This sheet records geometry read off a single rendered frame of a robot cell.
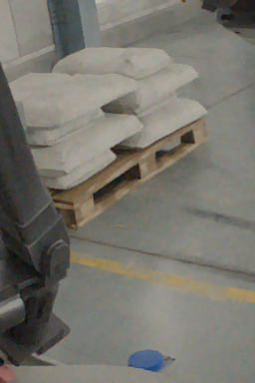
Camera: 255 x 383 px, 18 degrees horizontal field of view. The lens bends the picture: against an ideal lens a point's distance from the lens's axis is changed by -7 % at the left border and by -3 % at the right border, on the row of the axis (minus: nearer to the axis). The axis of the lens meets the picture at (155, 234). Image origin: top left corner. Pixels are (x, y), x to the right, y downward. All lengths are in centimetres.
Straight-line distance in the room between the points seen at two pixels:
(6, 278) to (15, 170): 15
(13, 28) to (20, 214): 592
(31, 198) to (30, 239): 5
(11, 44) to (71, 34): 63
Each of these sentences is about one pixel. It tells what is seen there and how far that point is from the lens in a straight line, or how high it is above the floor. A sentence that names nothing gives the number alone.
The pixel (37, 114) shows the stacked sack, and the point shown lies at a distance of 384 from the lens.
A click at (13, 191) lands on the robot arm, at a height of 133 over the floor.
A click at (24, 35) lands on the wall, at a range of 687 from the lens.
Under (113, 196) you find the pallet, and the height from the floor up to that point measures 2.
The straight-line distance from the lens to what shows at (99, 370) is 108.
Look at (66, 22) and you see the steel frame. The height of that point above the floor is 44.
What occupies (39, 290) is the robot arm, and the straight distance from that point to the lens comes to 97.
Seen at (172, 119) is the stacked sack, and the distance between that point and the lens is 448.
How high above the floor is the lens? 164
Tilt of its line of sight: 26 degrees down
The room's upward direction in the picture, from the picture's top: 8 degrees counter-clockwise
